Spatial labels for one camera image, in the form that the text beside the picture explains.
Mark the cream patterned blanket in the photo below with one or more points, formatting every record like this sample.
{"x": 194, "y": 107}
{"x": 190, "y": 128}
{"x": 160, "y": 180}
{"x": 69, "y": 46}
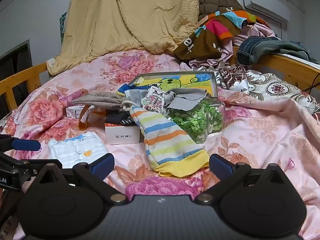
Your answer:
{"x": 275, "y": 90}

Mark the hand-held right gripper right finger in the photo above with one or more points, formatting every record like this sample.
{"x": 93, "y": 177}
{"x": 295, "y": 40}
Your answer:
{"x": 221, "y": 166}

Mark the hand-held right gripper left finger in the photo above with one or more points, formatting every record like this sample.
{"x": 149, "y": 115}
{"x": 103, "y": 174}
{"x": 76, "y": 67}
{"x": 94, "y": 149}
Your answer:
{"x": 102, "y": 166}

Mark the striped sock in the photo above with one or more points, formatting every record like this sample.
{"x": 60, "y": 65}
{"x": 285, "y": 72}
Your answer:
{"x": 165, "y": 140}

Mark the black cloth item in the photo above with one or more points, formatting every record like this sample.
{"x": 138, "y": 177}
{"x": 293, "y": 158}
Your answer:
{"x": 117, "y": 118}

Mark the small white box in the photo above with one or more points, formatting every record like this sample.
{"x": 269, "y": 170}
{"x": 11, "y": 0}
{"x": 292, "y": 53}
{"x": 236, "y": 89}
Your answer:
{"x": 73, "y": 111}

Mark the white and orange box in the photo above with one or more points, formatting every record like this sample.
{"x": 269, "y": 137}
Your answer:
{"x": 122, "y": 136}

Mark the grey garment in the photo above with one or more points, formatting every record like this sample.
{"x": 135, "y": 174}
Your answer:
{"x": 292, "y": 47}

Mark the pink floral bed sheet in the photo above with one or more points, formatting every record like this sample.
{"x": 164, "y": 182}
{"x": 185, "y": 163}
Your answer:
{"x": 250, "y": 130}

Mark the wooden bed rail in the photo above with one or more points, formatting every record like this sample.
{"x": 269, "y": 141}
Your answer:
{"x": 20, "y": 77}
{"x": 287, "y": 67}

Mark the pink garment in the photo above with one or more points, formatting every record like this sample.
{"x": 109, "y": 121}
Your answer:
{"x": 252, "y": 31}

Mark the blue and yellow cloth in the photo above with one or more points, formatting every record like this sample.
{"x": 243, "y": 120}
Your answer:
{"x": 123, "y": 88}

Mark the dark door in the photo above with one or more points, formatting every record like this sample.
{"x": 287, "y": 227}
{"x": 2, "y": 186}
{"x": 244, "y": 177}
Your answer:
{"x": 15, "y": 60}

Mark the teal wall poster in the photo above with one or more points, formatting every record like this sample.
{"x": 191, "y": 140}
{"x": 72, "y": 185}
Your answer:
{"x": 63, "y": 25}

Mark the metal tray with cartoon print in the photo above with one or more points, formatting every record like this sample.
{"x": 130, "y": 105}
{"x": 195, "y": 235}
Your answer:
{"x": 185, "y": 80}

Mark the light grey cloth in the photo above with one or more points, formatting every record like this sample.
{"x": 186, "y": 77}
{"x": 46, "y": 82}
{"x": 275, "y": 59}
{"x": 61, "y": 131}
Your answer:
{"x": 136, "y": 96}

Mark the orange fabric band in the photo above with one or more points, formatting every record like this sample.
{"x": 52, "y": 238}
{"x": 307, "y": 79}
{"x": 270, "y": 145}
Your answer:
{"x": 81, "y": 120}

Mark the blue jeans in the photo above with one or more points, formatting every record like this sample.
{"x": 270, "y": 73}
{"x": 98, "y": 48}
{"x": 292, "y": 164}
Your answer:
{"x": 252, "y": 50}

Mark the white air conditioner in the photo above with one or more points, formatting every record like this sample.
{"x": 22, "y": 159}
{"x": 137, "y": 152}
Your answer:
{"x": 267, "y": 2}

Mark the yellow quilt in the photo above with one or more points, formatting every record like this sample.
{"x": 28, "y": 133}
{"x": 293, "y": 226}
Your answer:
{"x": 125, "y": 17}

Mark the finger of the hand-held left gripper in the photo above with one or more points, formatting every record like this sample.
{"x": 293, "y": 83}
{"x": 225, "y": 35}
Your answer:
{"x": 25, "y": 145}
{"x": 27, "y": 166}

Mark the colourful brown garment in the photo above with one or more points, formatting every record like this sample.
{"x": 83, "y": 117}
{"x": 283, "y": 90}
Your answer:
{"x": 200, "y": 45}

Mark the bag of green candy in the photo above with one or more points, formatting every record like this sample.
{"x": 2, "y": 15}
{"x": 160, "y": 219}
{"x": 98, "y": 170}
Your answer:
{"x": 197, "y": 120}

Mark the pink cartoon printed pouch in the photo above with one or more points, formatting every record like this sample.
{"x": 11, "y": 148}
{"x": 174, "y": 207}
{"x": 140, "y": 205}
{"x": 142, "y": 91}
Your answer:
{"x": 153, "y": 100}

